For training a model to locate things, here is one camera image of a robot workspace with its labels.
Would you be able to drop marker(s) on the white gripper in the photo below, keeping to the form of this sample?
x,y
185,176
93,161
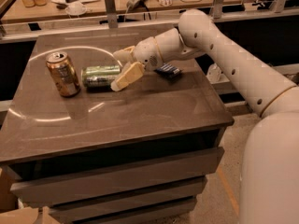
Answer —
x,y
147,54

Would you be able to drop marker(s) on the green soda can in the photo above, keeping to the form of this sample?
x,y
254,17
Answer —
x,y
99,76

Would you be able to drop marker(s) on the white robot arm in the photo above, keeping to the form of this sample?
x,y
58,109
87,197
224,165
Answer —
x,y
269,180

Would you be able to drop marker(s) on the orange soda can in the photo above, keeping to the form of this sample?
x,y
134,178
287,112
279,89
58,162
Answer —
x,y
63,73

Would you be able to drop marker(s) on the blue snack bar wrapper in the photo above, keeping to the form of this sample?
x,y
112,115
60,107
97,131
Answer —
x,y
168,70

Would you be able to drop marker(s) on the grey drawer cabinet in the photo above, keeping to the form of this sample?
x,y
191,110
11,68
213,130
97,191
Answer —
x,y
105,157

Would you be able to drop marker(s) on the left clear sanitizer bottle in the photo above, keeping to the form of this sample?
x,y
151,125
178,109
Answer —
x,y
213,73

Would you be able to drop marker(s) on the metal railing post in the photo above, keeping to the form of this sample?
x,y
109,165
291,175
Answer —
x,y
112,18

